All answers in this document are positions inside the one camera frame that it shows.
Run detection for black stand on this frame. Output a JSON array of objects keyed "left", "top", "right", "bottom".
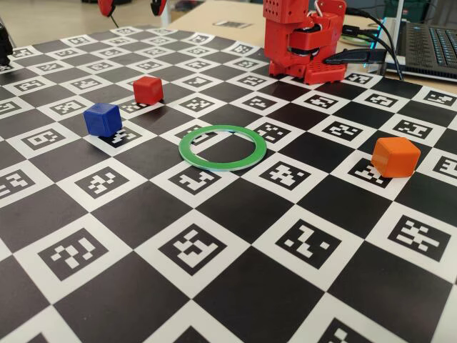
[{"left": 0, "top": 21, "right": 14, "bottom": 67}]

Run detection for red perforated robot base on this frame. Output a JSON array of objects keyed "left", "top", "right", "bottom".
[{"left": 268, "top": 59, "right": 349, "bottom": 86}]

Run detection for green flat ring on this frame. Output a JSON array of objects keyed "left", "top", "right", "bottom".
[{"left": 178, "top": 124, "right": 268, "bottom": 173}]

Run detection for red cube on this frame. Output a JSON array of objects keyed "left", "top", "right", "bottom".
[{"left": 132, "top": 76, "right": 164, "bottom": 106}]

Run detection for white table leg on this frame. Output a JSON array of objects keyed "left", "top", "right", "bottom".
[{"left": 161, "top": 0, "right": 173, "bottom": 29}]

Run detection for blue cube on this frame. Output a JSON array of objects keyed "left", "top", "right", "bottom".
[{"left": 83, "top": 102, "right": 123, "bottom": 137}]

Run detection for red fixed gripper jaw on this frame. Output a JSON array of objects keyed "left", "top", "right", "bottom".
[{"left": 149, "top": 0, "right": 169, "bottom": 17}]

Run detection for thick black cable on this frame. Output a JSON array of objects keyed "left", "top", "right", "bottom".
[{"left": 348, "top": 7, "right": 406, "bottom": 81}]

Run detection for black cable with plug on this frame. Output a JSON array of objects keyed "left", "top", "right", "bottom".
[{"left": 341, "top": 25, "right": 397, "bottom": 60}]

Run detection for black flat clamp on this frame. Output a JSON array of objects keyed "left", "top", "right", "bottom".
[{"left": 323, "top": 49, "right": 388, "bottom": 66}]

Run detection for black white marker checkerboard mat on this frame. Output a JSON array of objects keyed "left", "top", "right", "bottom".
[{"left": 0, "top": 24, "right": 457, "bottom": 343}]

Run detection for black striped paper label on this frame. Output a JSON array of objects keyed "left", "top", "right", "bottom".
[{"left": 213, "top": 21, "right": 253, "bottom": 29}]

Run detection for orange cube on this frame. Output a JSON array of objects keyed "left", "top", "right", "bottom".
[{"left": 371, "top": 136, "right": 422, "bottom": 179}]

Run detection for red moving gripper jaw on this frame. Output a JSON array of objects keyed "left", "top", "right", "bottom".
[{"left": 97, "top": 0, "right": 117, "bottom": 18}]

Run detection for dark laptop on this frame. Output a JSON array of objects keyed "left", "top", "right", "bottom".
[{"left": 383, "top": 0, "right": 457, "bottom": 79}]

